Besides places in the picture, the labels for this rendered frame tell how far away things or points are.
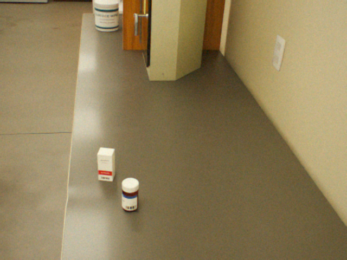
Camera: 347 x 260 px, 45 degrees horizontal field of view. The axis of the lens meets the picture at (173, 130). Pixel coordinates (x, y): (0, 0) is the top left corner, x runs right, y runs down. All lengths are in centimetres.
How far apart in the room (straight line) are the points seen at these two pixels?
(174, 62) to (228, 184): 72
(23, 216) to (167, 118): 130
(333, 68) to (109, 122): 73
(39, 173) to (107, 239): 186
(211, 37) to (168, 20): 51
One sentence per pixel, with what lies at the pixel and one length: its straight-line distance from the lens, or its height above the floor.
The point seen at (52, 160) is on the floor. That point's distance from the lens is 294.
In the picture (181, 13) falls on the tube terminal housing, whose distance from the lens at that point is 169.
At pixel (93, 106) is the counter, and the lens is 155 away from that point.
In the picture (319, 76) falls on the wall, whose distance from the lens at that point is 130.
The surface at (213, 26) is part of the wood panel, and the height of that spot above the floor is 106.
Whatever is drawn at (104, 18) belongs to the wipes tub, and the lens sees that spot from 234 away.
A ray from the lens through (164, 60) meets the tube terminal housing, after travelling 173.
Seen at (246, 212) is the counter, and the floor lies 94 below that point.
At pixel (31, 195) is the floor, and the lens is 267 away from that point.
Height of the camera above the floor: 166
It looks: 31 degrees down
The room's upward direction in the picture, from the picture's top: 4 degrees clockwise
